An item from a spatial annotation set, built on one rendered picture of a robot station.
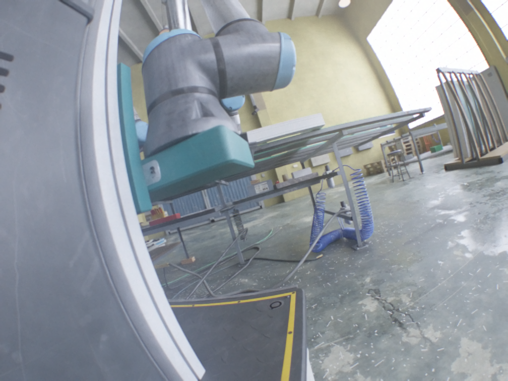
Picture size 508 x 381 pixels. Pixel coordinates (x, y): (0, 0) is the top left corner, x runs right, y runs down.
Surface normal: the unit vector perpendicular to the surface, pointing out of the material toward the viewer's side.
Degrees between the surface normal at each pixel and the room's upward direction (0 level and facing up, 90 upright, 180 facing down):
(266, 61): 126
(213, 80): 144
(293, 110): 90
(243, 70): 135
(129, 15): 180
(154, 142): 90
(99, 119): 90
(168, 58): 90
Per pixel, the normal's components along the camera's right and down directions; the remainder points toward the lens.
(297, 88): -0.02, -0.01
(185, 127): 0.20, -0.08
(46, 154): 0.94, -0.28
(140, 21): 0.29, 0.96
